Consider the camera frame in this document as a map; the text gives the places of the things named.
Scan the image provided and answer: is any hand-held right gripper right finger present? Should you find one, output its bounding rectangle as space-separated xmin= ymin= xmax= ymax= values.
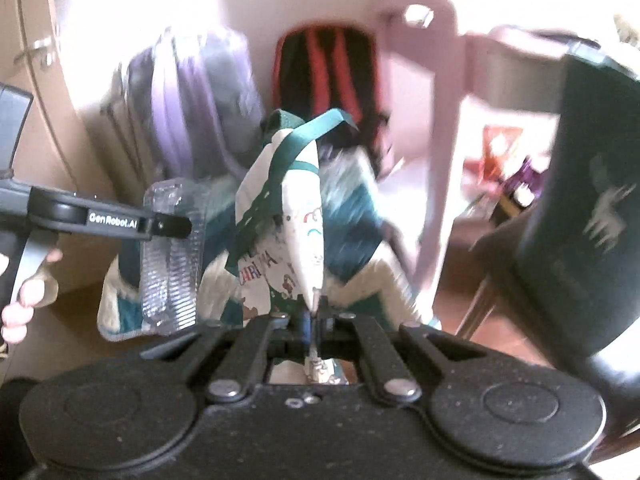
xmin=316 ymin=297 xmax=488 ymax=403

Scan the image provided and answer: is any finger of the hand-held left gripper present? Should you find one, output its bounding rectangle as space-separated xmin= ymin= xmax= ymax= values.
xmin=30 ymin=187 xmax=193 ymax=242

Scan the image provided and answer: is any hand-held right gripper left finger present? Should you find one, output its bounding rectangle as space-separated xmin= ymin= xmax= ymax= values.
xmin=142 ymin=310 xmax=312 ymax=403

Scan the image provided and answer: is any clear plastic packaging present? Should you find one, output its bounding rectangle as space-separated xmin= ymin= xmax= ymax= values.
xmin=140 ymin=180 xmax=207 ymax=335

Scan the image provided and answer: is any printed white gift bag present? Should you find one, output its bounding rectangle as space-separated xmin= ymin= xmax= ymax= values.
xmin=227 ymin=107 xmax=361 ymax=386

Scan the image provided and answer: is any dark blue deer-print bin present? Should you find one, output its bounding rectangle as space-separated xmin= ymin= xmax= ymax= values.
xmin=515 ymin=42 xmax=640 ymax=361

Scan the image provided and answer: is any person's left hand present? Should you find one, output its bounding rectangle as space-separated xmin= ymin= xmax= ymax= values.
xmin=0 ymin=249 xmax=63 ymax=346

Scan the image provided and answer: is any teal white zigzag quilt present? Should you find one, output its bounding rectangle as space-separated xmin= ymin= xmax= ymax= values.
xmin=97 ymin=152 xmax=436 ymax=343

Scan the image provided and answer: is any purple grey backpack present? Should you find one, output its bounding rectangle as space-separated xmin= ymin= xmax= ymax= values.
xmin=102 ymin=27 xmax=266 ymax=186

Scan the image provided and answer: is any wooden chair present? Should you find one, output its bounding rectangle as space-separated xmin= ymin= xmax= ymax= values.
xmin=452 ymin=200 xmax=640 ymax=441

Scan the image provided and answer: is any purple plastic bag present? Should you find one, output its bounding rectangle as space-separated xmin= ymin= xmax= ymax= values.
xmin=500 ymin=157 xmax=548 ymax=208

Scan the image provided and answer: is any pink desk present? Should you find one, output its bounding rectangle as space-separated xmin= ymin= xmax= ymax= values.
xmin=377 ymin=0 xmax=601 ymax=301

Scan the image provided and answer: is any red orange packet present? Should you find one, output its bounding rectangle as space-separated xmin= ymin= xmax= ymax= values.
xmin=480 ymin=125 xmax=523 ymax=173

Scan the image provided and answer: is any black red backpack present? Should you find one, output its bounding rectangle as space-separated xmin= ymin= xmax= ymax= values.
xmin=272 ymin=25 xmax=393 ymax=171

